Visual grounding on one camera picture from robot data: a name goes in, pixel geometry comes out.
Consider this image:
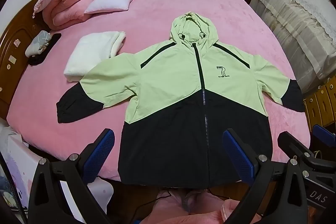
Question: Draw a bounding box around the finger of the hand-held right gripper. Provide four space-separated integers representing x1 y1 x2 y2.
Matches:
312 124 336 148
277 131 336 177

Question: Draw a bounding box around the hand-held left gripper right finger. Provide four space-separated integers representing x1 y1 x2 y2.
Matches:
222 128 309 224

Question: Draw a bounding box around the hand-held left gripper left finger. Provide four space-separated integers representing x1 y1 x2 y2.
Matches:
28 128 116 224

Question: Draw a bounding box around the green and black hooded jacket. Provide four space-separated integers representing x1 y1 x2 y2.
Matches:
56 11 306 186

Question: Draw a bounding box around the wooden drawer cabinet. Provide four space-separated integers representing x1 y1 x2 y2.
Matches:
303 77 336 132

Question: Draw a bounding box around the person's pink fleece clothing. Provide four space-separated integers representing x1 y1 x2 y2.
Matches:
142 189 242 224

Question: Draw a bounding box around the white folded towel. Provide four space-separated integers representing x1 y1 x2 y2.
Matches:
64 31 126 83

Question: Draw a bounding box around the black cloth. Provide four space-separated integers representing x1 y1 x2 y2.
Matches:
28 33 62 65

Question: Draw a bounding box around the wooden headboard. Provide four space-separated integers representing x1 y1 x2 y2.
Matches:
0 0 50 119

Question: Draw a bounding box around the grey cloth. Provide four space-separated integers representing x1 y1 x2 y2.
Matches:
25 30 51 58

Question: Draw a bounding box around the bed with pink sheet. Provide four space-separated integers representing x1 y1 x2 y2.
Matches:
7 0 314 181

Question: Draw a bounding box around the white printed pillow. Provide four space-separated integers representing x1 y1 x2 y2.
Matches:
84 0 138 14

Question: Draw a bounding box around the pink folded quilt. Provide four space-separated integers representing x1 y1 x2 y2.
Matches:
42 0 101 30

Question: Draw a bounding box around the thin black floor cable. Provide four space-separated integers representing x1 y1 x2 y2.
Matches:
130 188 172 224

